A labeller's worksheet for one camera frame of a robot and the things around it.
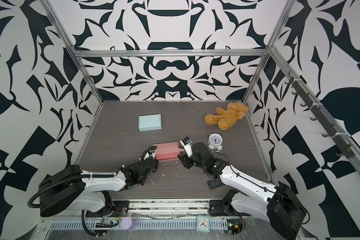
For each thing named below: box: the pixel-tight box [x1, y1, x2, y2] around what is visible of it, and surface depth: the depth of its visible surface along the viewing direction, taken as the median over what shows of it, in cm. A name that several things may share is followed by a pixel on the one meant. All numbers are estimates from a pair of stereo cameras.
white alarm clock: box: [208, 133, 223, 153], surface depth 98 cm
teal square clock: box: [196, 214, 211, 233], surface depth 71 cm
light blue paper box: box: [138, 113, 162, 132], surface depth 105 cm
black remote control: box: [207, 180, 225, 190], surface depth 83 cm
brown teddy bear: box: [205, 102, 249, 130], surface depth 104 cm
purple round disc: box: [121, 217, 132, 230], surface depth 65 cm
